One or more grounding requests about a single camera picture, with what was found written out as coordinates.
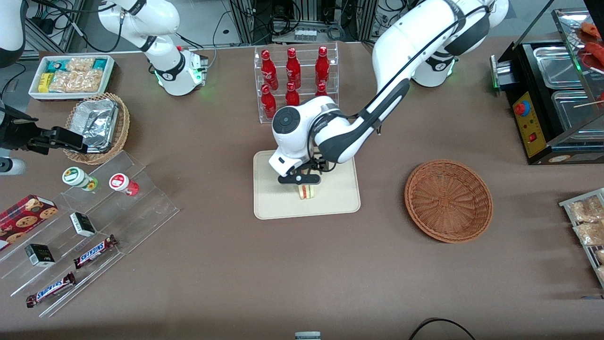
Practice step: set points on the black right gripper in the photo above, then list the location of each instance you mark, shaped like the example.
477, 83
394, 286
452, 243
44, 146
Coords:
18, 133

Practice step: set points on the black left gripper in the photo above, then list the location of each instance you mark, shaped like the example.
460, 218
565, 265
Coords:
318, 164

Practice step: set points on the triangle sandwich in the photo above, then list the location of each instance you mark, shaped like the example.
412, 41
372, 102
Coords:
307, 192

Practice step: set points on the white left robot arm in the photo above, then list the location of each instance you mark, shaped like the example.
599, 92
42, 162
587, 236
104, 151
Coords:
406, 42

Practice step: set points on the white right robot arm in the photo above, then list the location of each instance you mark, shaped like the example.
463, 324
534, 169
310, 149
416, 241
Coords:
165, 61

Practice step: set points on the beige plastic tray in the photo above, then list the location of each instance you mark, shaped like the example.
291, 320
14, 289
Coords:
337, 198

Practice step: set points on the aluminium foil tray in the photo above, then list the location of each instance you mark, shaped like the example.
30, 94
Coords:
96, 123

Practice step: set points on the light wicker basket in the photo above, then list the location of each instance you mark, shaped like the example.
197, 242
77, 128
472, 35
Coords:
123, 127

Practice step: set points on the brown round wicker basket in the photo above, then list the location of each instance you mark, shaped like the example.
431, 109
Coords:
448, 200

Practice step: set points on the green lid cup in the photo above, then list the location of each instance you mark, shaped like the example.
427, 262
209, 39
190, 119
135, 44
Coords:
75, 176

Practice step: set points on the white snack bin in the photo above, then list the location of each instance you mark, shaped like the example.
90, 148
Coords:
33, 92

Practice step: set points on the clear bag of puffed snacks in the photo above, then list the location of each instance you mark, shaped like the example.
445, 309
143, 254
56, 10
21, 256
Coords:
80, 63
75, 81

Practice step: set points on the yellow snack packet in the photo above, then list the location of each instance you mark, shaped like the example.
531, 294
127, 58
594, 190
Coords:
44, 82

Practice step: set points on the white grey cylinder part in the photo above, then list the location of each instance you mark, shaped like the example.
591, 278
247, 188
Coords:
12, 166

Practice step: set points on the red lid cup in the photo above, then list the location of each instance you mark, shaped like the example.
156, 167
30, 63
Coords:
120, 182

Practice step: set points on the teal snack packet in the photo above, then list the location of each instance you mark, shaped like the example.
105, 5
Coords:
57, 66
99, 63

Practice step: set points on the clear acrylic bottle rack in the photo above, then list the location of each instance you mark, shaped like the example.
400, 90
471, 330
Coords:
304, 101

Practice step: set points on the small black box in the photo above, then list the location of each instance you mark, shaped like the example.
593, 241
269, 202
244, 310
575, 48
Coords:
82, 224
40, 255

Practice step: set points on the red cookie box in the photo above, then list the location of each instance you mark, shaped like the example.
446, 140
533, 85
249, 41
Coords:
23, 217

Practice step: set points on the red cola bottle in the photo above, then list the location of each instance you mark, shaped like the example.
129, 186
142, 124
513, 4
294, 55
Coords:
269, 71
293, 68
292, 96
322, 66
268, 103
321, 89

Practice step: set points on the clear acrylic stepped display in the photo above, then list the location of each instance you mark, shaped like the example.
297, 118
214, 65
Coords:
141, 212

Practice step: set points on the snickers chocolate bar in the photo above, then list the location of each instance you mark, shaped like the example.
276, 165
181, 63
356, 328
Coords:
94, 251
51, 289

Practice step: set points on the grey white device edge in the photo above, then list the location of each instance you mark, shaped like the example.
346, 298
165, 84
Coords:
307, 335

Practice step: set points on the white power strip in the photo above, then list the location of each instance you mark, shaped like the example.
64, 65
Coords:
305, 34

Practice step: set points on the black food warmer machine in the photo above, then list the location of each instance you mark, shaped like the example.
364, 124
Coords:
531, 123

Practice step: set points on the steel warmer pan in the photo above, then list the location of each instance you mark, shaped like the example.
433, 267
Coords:
557, 66
571, 113

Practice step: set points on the clear bag of crackers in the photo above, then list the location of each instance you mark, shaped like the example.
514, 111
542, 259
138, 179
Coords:
591, 233
585, 210
600, 256

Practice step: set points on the wooden skewer stick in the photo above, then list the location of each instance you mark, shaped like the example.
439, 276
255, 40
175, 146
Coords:
590, 103

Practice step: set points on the aluminium frame cart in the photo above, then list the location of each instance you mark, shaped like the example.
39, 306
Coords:
306, 12

